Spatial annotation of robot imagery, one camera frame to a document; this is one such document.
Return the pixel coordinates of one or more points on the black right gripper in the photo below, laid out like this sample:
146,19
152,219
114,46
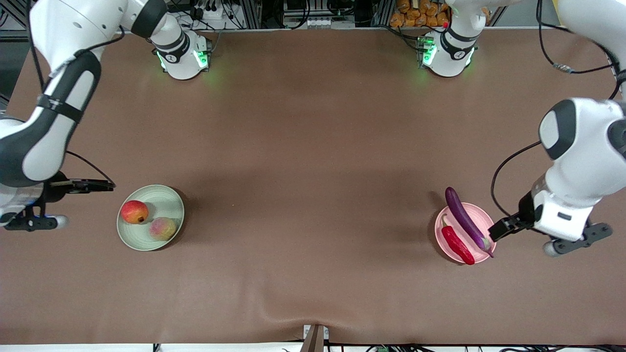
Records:
53,191

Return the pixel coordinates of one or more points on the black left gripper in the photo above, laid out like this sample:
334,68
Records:
524,213

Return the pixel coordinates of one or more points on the purple eggplant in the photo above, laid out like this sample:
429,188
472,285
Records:
462,212

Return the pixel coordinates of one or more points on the red apple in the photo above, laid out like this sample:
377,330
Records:
134,212

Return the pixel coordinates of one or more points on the red chili pepper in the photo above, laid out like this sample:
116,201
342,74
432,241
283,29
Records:
457,244

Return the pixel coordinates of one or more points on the pale pink peach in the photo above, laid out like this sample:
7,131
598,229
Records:
163,229

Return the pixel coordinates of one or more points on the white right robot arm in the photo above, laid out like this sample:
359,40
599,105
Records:
54,127

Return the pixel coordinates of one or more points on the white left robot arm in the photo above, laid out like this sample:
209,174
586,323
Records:
582,146

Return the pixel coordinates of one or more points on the pink plate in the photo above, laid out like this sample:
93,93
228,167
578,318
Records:
484,220

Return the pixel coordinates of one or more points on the pale green plate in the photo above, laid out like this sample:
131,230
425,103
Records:
164,198

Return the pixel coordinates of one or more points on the brown table cloth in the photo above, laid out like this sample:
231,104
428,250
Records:
313,274

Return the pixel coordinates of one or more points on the white power strip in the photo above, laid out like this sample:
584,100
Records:
225,19

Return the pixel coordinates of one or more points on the bag of orange snacks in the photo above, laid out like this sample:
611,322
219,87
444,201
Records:
406,17

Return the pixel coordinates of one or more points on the white connector strip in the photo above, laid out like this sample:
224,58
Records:
313,23

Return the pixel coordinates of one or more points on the aluminium frame post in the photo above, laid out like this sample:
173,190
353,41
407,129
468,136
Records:
384,12
252,14

